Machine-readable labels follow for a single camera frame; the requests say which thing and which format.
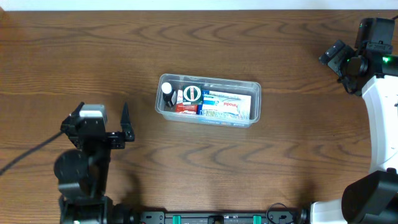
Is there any clear plastic container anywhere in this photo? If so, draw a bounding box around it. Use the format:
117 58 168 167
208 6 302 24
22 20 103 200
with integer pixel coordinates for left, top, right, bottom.
155 73 261 124

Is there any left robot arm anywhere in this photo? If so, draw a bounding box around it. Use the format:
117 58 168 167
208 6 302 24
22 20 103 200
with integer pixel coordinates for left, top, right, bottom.
53 103 140 224

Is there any small dark bottle white cap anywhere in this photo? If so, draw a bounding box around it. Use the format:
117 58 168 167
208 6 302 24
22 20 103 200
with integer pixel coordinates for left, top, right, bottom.
161 82 177 107

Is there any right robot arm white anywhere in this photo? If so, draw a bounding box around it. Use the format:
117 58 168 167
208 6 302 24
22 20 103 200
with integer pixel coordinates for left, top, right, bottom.
307 17 397 223

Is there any green box round logo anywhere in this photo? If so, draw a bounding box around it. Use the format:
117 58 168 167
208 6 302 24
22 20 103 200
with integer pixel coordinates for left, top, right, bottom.
182 85 203 105

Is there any red medicine sachet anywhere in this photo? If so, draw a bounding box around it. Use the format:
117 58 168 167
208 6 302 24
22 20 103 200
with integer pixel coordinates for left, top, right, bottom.
175 90 198 114

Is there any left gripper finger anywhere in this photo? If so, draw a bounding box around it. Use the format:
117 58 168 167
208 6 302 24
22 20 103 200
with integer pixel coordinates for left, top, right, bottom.
70 102 85 118
120 103 134 136

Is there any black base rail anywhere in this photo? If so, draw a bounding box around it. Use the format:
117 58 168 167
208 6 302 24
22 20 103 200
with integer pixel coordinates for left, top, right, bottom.
138 208 310 224

